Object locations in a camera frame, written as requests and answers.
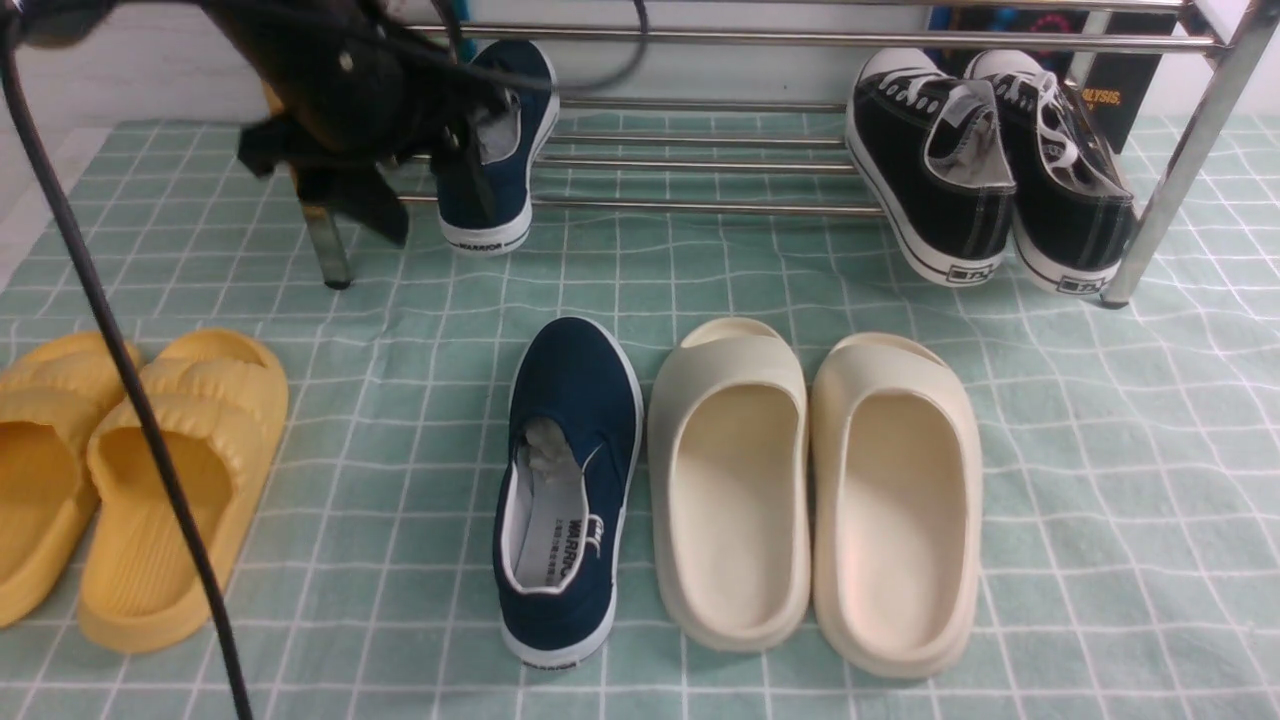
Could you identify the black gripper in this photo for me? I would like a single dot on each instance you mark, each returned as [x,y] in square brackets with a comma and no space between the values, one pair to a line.
[358,90]

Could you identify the navy canvas shoe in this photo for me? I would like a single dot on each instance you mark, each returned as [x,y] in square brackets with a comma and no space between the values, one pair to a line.
[495,160]
[575,432]

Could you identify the chrome metal shoe rack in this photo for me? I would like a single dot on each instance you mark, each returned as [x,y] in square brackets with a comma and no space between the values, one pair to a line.
[1232,59]

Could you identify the left yellow rubber slipper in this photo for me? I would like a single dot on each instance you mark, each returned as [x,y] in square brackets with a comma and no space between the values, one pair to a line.
[51,401]

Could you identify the left cream rubber slipper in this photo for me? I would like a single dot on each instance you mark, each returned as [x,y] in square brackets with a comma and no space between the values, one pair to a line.
[727,448]

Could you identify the cream rubber slipper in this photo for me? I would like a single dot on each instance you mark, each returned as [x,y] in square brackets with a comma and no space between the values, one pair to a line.
[727,448]
[898,472]

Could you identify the left black canvas sneaker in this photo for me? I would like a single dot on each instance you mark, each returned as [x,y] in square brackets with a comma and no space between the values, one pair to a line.
[928,146]

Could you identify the black canvas sneaker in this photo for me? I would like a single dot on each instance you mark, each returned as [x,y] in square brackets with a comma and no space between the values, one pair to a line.
[928,146]
[1073,216]

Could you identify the right cream rubber slipper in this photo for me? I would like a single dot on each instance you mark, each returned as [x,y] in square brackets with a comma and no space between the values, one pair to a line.
[898,472]

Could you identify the right black canvas sneaker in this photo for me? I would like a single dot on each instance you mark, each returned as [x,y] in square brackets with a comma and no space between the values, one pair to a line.
[1073,216]

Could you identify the dark printed box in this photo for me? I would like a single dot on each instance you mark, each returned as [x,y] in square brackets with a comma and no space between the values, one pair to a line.
[1113,86]

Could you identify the green checkered tablecloth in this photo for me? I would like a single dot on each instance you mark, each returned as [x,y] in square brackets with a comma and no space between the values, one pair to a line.
[1131,496]

